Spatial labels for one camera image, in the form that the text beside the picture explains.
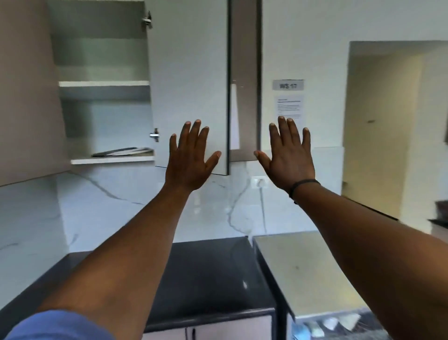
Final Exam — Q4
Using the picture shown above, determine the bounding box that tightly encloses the white printed wall notice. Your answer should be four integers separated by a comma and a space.
274, 95, 304, 124

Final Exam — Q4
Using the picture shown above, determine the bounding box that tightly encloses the white paper with figure sketch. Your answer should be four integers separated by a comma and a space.
230, 83, 241, 150

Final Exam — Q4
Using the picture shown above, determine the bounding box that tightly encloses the person's left forearm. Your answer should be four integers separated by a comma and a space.
36, 185, 191, 340

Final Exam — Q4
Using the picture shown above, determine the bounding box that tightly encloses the person's left hand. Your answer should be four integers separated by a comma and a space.
164, 120, 222, 195

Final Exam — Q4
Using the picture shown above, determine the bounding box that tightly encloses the silver dishwasher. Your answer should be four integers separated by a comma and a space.
252, 231, 389, 340

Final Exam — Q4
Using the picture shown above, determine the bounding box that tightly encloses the dark speckled plate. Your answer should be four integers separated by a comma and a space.
91, 147, 138, 157

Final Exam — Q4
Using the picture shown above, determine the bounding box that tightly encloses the light blue cup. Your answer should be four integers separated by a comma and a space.
290, 322, 310, 340

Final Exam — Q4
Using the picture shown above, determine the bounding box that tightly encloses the grey wall label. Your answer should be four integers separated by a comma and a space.
273, 79, 304, 91

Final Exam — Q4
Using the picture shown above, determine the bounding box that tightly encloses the person's blue shirt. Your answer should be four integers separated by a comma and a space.
5, 310, 116, 340

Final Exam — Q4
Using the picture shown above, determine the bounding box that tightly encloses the grey power cable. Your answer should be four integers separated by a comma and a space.
259, 187, 268, 235

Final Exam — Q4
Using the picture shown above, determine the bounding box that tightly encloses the green square bowl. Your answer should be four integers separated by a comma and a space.
306, 320, 326, 337

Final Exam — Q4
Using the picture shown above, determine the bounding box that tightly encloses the beige ribbed corner wall cabinet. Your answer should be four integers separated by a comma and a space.
0, 0, 72, 188

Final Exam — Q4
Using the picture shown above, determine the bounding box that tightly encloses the person's right forearm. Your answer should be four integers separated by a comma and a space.
292, 184, 448, 340

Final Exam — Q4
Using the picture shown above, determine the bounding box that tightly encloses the pink base cabinet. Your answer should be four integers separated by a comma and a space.
141, 313, 277, 340

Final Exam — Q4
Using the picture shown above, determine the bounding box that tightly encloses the person's right hand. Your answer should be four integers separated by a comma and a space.
254, 116, 316, 196

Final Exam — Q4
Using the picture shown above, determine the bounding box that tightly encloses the black wristband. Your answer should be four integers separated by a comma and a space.
288, 179, 321, 204

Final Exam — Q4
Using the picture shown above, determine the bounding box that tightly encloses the white cabinet shelf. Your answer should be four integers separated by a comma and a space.
58, 81, 150, 102

